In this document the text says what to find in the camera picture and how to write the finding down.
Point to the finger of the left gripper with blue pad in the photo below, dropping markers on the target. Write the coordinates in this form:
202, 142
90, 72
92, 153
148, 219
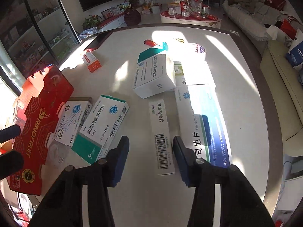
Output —
9, 133
10, 162

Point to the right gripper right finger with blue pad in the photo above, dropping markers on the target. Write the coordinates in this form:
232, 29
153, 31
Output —
186, 161

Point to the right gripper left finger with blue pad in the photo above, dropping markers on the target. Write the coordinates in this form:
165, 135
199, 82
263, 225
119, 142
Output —
116, 159

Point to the white blue-green medicine box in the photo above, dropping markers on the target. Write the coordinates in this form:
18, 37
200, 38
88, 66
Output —
202, 125

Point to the narrow white barcode box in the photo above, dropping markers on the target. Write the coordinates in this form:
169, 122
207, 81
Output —
161, 138

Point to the white green medicine box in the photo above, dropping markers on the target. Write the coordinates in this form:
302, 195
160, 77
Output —
96, 135

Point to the small clear tape roll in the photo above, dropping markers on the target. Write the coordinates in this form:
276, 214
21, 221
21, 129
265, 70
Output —
57, 153

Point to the red cardboard fruit box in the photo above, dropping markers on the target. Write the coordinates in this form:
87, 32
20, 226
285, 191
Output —
36, 112

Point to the white repaglinide medicine box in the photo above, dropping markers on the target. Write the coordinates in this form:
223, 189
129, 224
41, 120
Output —
72, 118

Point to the white yellow-green medicine box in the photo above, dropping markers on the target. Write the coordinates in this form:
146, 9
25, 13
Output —
192, 73

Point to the teal white medicine box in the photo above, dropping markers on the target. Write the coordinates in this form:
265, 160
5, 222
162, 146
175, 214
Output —
155, 72

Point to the red white ointment box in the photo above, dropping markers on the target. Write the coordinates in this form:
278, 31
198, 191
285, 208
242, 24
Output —
91, 62

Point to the red lighter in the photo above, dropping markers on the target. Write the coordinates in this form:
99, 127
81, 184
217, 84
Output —
150, 43

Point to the potted green plant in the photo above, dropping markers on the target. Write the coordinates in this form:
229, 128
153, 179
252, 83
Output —
91, 21

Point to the dark red bag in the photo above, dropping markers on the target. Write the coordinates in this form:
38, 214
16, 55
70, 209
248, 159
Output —
132, 17

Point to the round red-top coffee table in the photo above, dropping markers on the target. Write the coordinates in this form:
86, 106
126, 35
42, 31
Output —
193, 12

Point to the white blue shopping bag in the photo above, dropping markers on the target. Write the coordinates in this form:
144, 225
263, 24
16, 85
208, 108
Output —
295, 52

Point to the white covered long sofa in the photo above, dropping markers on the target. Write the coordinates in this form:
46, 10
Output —
253, 25

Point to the red cushion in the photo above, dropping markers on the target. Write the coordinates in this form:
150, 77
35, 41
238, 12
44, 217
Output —
276, 4

